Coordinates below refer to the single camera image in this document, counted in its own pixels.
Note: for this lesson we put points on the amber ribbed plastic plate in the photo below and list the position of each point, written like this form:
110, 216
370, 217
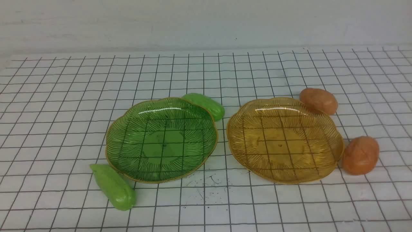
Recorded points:
284, 141

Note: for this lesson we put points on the green toy cucumber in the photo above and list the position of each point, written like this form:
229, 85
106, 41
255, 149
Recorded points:
216, 109
116, 189

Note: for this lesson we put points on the white grid table mat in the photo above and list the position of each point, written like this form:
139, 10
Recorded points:
55, 110

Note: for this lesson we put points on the orange toy potato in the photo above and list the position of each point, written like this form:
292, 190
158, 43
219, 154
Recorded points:
360, 156
319, 99

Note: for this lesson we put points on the green ribbed plastic plate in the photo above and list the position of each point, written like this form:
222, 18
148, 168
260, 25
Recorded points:
161, 140

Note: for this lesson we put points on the green toy cucumber front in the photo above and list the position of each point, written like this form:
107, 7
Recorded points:
116, 189

